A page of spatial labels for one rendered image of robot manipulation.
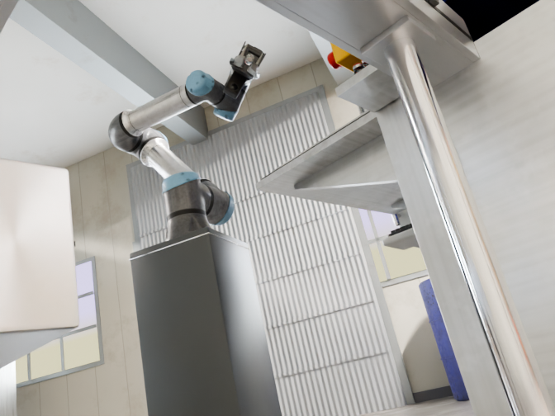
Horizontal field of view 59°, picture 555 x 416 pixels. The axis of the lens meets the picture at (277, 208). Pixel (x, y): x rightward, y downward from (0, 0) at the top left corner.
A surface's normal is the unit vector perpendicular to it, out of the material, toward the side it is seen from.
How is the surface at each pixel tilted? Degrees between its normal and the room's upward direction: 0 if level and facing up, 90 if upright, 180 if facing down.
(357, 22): 180
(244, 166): 90
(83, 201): 90
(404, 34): 180
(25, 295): 90
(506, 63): 90
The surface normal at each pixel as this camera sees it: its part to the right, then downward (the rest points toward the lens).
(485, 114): -0.70, -0.11
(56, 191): 0.69, -0.39
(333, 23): 0.21, 0.92
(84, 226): -0.36, -0.25
